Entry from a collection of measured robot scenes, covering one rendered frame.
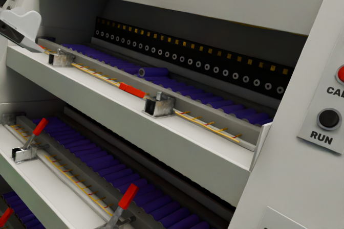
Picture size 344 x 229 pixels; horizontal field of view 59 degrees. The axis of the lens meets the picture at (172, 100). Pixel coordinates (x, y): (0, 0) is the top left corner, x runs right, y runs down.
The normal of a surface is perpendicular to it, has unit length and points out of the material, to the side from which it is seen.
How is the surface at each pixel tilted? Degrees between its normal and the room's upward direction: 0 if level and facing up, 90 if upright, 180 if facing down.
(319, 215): 90
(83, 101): 107
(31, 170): 17
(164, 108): 90
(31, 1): 90
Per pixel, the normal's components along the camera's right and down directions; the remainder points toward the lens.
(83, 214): 0.19, -0.95
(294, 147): -0.57, -0.20
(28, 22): 0.69, 0.29
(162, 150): -0.66, 0.07
